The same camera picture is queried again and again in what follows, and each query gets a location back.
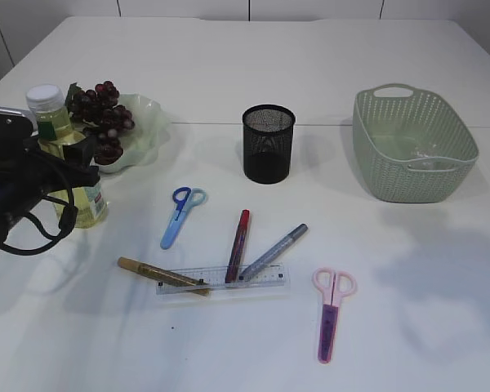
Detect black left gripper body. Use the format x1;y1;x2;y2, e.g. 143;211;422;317
0;135;100;229

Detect yellow oil bottle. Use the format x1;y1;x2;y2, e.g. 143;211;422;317
26;84;107;229

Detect clear plastic sheet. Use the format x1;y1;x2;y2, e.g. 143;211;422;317
408;149;443;170

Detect purple grape bunch with leaf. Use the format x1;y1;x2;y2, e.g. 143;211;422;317
65;80;136;165

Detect blue scissors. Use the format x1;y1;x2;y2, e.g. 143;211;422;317
160;186;207;250

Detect pink purple scissors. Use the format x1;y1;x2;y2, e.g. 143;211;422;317
312;267;358;364

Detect red glitter marker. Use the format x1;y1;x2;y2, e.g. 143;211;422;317
225;209;250;283

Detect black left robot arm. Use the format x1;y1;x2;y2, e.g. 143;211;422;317
0;136;100;256

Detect pale green woven basket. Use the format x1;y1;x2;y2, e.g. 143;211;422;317
352;83;479;203

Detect translucent green wavy plate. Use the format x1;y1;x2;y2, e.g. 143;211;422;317
78;94;169;174

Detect black mesh pen cup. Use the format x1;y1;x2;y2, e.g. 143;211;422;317
242;104;296;185

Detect clear plastic ruler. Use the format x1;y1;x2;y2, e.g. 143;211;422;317
156;264;289;295

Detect gold glitter marker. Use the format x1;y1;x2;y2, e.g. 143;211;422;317
118;257;210;296

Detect silver glitter marker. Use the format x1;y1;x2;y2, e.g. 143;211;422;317
238;224;308;282

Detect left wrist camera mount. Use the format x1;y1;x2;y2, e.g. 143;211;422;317
0;106;38;145

